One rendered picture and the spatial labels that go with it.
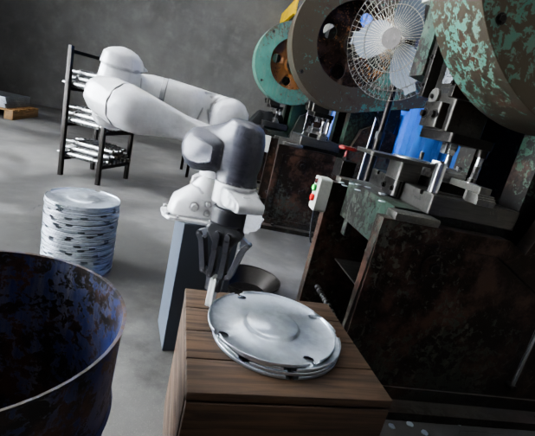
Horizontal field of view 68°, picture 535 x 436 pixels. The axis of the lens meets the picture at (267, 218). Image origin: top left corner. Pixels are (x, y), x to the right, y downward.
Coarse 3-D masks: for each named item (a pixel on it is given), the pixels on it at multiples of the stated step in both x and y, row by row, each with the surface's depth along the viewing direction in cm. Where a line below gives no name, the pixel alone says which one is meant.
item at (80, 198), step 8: (48, 192) 164; (56, 192) 166; (64, 192) 169; (72, 192) 171; (80, 192) 173; (88, 192) 176; (104, 192) 180; (48, 200) 155; (56, 200) 157; (64, 200) 159; (72, 200) 161; (80, 200) 162; (88, 200) 164; (96, 200) 166; (104, 200) 171; (112, 200) 173; (80, 208) 154; (88, 208) 155; (96, 208) 157; (104, 208) 159
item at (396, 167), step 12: (384, 156) 125; (396, 156) 130; (396, 168) 132; (408, 168) 130; (420, 168) 130; (432, 168) 129; (384, 180) 139; (396, 180) 131; (408, 180) 131; (396, 192) 132
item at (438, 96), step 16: (448, 80) 128; (432, 96) 133; (432, 112) 126; (448, 112) 125; (464, 112) 124; (480, 112) 125; (432, 128) 132; (448, 128) 125; (464, 128) 126; (480, 128) 126
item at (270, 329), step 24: (216, 312) 89; (240, 312) 91; (264, 312) 92; (288, 312) 96; (312, 312) 99; (240, 336) 82; (264, 336) 83; (288, 336) 85; (312, 336) 88; (264, 360) 75; (288, 360) 78
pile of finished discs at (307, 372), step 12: (216, 336) 82; (228, 336) 82; (228, 348) 79; (336, 348) 87; (240, 360) 78; (252, 360) 76; (312, 360) 81; (336, 360) 84; (264, 372) 76; (276, 372) 75; (288, 372) 76; (300, 372) 78; (312, 372) 77; (324, 372) 80
